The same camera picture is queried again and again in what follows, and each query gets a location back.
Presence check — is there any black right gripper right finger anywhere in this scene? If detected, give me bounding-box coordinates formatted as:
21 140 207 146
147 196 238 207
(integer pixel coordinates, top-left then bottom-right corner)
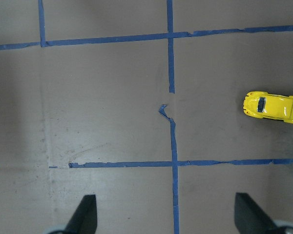
234 193 283 234

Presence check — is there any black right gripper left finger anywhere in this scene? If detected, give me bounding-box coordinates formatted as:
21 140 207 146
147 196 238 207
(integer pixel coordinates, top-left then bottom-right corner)
65 195 98 234

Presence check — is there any yellow beetle toy car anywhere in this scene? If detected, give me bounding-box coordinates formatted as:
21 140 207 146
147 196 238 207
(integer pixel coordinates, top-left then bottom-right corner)
243 91 293 124

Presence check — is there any brown paper table cover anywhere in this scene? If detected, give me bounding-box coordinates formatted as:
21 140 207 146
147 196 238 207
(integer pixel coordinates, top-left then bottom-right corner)
0 0 293 234

